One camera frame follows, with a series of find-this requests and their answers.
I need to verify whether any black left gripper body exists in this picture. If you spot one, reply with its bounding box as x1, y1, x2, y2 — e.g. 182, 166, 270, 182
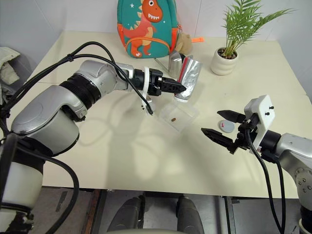
147, 70, 165, 97

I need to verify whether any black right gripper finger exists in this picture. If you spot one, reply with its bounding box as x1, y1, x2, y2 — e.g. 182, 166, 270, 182
216, 110, 247, 123
200, 128, 239, 155

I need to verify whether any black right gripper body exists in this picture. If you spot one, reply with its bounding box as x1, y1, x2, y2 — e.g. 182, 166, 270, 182
234, 114, 259, 150

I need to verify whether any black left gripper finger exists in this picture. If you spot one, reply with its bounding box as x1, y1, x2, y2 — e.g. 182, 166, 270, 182
160, 77, 188, 95

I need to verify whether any clear plastic container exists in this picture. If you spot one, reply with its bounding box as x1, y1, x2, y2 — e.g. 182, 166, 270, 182
157, 97, 200, 134

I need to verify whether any brown plush toy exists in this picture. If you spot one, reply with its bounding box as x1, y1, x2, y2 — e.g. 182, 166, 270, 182
175, 31, 194, 55

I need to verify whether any green plant in white pot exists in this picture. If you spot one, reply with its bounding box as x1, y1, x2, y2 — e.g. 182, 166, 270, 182
210, 0, 296, 76

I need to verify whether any teal dinosaur backpack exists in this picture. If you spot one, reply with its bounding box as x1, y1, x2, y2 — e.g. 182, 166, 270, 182
116, 0, 180, 59

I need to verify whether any dark rounded shape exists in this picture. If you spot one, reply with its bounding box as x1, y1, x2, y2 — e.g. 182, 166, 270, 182
106, 194, 146, 232
176, 195, 205, 233

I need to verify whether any white crumpled cloth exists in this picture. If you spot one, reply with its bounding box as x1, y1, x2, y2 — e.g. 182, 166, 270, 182
0, 46, 20, 86

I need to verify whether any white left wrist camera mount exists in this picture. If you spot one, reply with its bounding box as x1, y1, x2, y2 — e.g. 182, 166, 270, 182
140, 65, 157, 116

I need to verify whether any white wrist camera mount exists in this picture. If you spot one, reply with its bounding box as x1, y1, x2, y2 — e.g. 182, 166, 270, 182
140, 65, 157, 116
244, 94, 277, 155

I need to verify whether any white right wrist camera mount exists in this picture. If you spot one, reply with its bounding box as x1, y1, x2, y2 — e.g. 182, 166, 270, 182
244, 94, 277, 155

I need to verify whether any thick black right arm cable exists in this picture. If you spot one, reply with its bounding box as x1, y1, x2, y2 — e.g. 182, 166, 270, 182
244, 126, 283, 234

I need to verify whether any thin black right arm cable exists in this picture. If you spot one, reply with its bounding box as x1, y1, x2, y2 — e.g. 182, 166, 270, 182
275, 159, 287, 234

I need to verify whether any black table frame leg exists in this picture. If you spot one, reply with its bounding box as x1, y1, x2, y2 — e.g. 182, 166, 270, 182
223, 195, 237, 234
86, 190, 108, 234

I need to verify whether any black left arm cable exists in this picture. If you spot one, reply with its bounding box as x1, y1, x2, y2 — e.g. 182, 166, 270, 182
14, 146, 80, 234
0, 41, 155, 137

